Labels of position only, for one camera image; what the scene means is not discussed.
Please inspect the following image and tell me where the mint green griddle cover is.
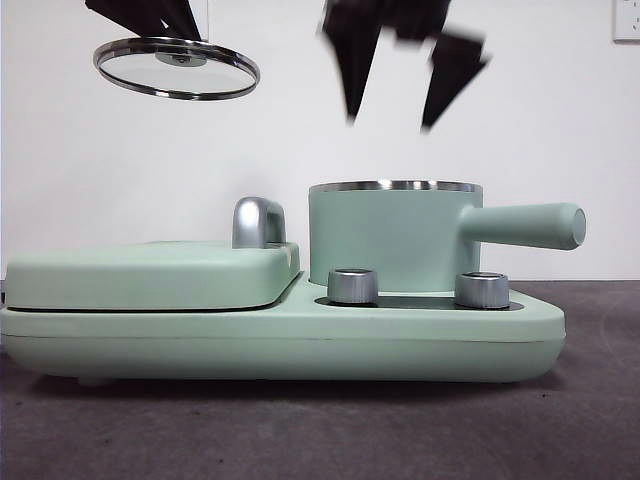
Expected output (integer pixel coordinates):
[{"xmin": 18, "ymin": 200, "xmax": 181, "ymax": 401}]
[{"xmin": 4, "ymin": 240, "xmax": 304, "ymax": 311}]

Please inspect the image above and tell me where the black control panel plate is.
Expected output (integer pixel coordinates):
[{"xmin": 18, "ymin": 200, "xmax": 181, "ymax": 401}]
[{"xmin": 313, "ymin": 294, "xmax": 524, "ymax": 311}]

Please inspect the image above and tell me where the mint green pot with handle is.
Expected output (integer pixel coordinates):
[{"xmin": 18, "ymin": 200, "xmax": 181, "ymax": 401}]
[{"xmin": 307, "ymin": 178, "xmax": 587, "ymax": 296}]

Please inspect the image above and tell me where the silver cover handle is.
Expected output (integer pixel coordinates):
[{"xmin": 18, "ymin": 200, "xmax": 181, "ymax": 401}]
[{"xmin": 231, "ymin": 197, "xmax": 289, "ymax": 250}]

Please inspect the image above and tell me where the mint green breakfast machine base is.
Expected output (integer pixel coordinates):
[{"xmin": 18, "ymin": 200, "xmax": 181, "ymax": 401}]
[{"xmin": 0, "ymin": 272, "xmax": 566, "ymax": 389}]

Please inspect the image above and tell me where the glass lid with green knob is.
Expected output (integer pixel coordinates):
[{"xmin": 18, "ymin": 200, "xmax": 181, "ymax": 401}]
[{"xmin": 92, "ymin": 35, "xmax": 261, "ymax": 102}]

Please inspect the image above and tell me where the silver control knob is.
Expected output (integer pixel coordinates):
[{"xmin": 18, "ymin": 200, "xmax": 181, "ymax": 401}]
[
  {"xmin": 326, "ymin": 268, "xmax": 380, "ymax": 305},
  {"xmin": 453, "ymin": 272, "xmax": 510, "ymax": 310}
]

